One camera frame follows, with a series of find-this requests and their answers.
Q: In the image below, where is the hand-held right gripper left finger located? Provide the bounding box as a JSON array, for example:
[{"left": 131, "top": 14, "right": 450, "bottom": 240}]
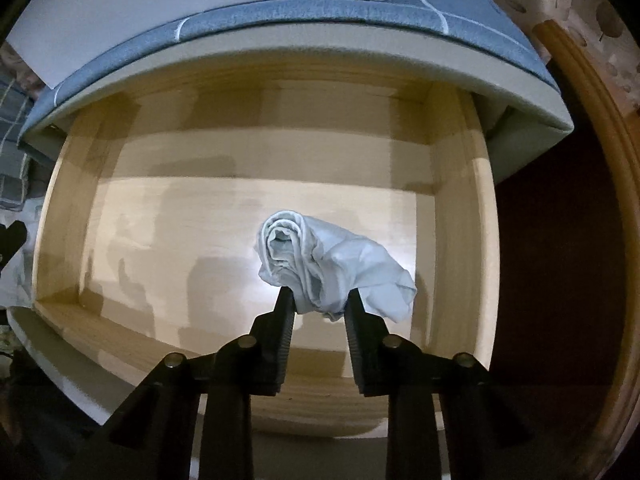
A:
[{"left": 70, "top": 286, "right": 297, "bottom": 480}]

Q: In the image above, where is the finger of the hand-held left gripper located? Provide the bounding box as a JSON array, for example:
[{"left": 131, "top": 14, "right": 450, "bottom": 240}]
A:
[{"left": 0, "top": 220, "right": 29, "bottom": 281}]

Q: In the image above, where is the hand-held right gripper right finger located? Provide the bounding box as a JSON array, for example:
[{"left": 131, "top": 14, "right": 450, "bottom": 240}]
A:
[{"left": 344, "top": 289, "right": 533, "bottom": 480}]

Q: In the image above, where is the pale grey blue underwear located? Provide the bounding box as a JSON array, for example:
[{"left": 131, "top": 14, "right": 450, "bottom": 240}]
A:
[{"left": 256, "top": 209, "right": 418, "bottom": 323}]

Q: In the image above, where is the wooden drawer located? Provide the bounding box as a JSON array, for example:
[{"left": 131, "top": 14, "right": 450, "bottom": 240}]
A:
[{"left": 7, "top": 67, "right": 501, "bottom": 438}]

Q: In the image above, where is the grey plaid bedding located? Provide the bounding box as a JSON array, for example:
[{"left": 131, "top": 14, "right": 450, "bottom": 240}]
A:
[{"left": 0, "top": 75, "right": 41, "bottom": 208}]

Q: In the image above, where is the grey nightstand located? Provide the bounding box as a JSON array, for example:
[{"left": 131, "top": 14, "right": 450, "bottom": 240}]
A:
[{"left": 20, "top": 25, "right": 575, "bottom": 186}]

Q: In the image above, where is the blue grey checked cloth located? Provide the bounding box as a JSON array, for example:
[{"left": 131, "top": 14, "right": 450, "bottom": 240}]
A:
[{"left": 20, "top": 0, "right": 558, "bottom": 133}]

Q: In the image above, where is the wooden bed frame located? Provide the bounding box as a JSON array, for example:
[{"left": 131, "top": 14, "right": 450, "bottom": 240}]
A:
[{"left": 532, "top": 19, "right": 640, "bottom": 461}]

